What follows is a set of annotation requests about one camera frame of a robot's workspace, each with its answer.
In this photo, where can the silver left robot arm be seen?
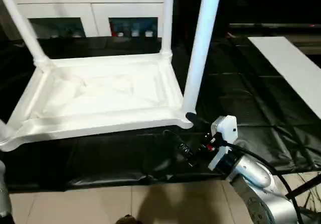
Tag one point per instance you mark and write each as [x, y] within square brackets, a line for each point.
[4, 191]

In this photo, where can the white plastic table top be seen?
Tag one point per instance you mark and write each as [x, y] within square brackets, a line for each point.
[100, 91]

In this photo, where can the tall black cabinet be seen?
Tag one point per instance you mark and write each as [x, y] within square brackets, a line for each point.
[185, 13]

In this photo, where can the grey curtain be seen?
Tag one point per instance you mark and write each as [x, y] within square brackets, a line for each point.
[7, 20]

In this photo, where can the black mat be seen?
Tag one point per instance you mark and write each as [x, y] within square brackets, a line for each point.
[250, 96]

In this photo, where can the white cabinet with glass doors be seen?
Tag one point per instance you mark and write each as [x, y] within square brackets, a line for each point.
[87, 8]

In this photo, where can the black stand leg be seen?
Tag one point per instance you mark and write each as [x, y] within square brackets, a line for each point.
[303, 187]

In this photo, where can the black bar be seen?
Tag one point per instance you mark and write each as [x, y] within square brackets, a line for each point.
[276, 25]

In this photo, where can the white board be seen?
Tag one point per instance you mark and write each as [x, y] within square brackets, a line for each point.
[288, 63]

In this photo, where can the white plastic table leg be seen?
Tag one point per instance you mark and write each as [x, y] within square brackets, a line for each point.
[5, 133]
[22, 25]
[200, 45]
[167, 20]

